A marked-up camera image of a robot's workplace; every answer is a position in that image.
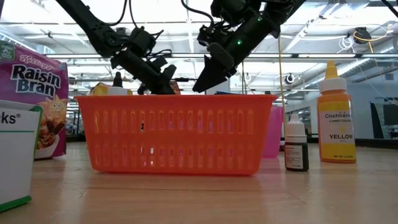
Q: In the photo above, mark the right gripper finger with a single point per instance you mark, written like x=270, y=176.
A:
x=211, y=76

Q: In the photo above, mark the blue mini cereal box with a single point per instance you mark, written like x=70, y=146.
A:
x=227, y=93

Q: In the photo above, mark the orange plastic slotted basket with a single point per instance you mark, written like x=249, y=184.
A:
x=174, y=133

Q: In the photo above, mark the purple Raisin Bran box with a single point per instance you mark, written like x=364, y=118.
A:
x=34, y=77

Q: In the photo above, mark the small dark white-capped bottle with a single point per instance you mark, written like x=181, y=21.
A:
x=296, y=155

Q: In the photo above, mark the yellow food colouring bottle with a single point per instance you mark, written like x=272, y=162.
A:
x=335, y=130

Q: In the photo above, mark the green candy bag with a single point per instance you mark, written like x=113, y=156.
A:
x=15, y=155

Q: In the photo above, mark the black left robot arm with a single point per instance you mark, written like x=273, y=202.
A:
x=93, y=28

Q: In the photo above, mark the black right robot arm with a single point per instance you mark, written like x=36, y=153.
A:
x=280, y=9

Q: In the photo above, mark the translucent pink plastic tray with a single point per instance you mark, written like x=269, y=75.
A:
x=273, y=130

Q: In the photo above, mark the dark wall screen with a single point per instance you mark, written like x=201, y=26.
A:
x=390, y=115

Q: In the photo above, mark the black metal table frame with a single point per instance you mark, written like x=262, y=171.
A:
x=373, y=142

